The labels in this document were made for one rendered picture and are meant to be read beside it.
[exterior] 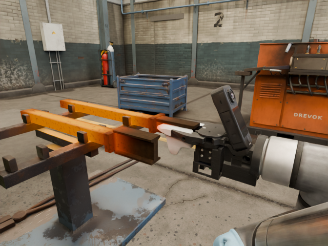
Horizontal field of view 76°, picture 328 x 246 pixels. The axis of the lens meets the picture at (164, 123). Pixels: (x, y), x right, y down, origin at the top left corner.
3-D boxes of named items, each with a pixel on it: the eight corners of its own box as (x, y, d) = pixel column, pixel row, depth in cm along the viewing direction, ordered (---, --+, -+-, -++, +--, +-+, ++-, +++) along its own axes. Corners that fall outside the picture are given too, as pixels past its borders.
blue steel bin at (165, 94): (187, 110, 441) (188, 74, 418) (172, 120, 373) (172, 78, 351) (138, 104, 491) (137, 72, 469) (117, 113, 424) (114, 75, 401)
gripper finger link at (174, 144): (151, 151, 45) (190, 162, 41) (150, 125, 43) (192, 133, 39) (158, 146, 48) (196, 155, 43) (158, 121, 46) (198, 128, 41)
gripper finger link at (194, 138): (167, 139, 40) (212, 149, 36) (167, 131, 40) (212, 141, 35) (178, 131, 44) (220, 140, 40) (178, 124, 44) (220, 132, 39)
